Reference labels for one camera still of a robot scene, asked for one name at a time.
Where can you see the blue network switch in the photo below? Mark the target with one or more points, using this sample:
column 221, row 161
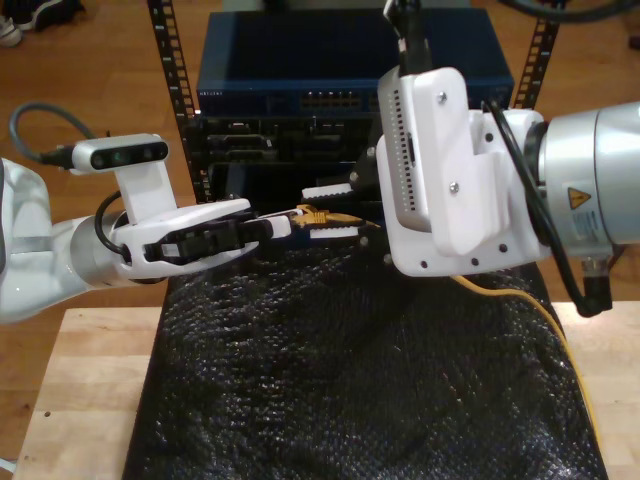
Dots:
column 300, row 50

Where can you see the black perforated rack post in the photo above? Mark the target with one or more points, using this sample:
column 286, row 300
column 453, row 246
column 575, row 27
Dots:
column 545, row 65
column 165, row 60

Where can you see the black bubble mat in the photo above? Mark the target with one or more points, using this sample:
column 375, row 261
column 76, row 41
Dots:
column 350, row 400

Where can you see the dark shoe with white stripe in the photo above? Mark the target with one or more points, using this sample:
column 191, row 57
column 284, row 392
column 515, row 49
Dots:
column 50, row 12

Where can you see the black rack server unit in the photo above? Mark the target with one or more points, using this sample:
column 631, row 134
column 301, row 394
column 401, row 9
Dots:
column 300, row 145

